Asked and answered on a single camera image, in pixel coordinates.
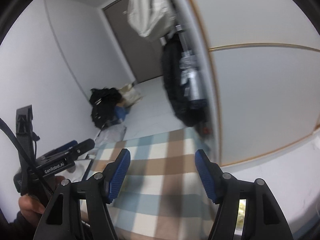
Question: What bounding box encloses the dark sleeve forearm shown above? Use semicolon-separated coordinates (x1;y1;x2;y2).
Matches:
0;210;36;240

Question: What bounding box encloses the person's left hand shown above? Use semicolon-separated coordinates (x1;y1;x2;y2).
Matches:
18;175;66;221

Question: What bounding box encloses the white box side table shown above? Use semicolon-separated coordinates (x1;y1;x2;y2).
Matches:
63;159;92;183

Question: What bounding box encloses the white plastic bag on floor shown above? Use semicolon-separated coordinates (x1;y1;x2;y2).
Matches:
94;124;127;147

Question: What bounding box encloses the black bag on floor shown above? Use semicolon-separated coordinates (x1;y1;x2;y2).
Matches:
89;88;123;130

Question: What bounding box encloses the blue bag on floor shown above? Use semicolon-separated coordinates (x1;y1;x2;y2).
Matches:
114;106;129;124

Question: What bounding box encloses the checkered tablecloth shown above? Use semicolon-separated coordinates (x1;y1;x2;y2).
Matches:
90;128;216;239

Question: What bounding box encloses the beige tote bag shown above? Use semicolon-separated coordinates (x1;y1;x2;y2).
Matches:
118;84;142;107

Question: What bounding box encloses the black hanging coat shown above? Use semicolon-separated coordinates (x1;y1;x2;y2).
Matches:
161;34;205;127

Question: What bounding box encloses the silver folded umbrella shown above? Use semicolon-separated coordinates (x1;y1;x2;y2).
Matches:
175;25;207;109

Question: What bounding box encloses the brown door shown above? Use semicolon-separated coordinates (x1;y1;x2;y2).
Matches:
103;0;163;83

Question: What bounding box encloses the white hanging bag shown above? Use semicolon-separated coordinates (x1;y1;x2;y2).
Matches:
127;0;176;42

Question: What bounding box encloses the black cable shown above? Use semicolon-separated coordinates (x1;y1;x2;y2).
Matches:
0;117;54;198

